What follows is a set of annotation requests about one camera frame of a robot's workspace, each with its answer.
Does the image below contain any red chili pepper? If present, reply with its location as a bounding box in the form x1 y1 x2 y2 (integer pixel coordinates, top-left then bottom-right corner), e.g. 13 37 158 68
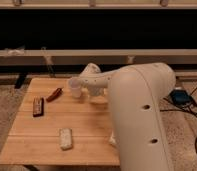
46 88 63 102

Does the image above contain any black cable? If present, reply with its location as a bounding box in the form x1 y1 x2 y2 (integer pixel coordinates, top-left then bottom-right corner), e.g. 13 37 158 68
160 78 197 168

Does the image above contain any dark chocolate bar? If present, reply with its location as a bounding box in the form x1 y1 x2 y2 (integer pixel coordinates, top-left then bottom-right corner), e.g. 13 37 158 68
33 98 44 117

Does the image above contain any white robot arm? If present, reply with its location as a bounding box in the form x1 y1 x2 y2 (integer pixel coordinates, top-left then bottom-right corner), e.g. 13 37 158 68
78 63 176 171

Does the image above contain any wooden table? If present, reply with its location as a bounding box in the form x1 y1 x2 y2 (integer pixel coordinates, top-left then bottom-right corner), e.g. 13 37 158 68
0 78 119 166

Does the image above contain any clear plastic cup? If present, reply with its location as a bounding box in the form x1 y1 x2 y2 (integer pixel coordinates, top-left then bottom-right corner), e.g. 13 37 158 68
68 77 82 98

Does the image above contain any black power adapter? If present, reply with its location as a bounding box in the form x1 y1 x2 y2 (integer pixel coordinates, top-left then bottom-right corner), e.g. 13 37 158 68
170 89 191 106

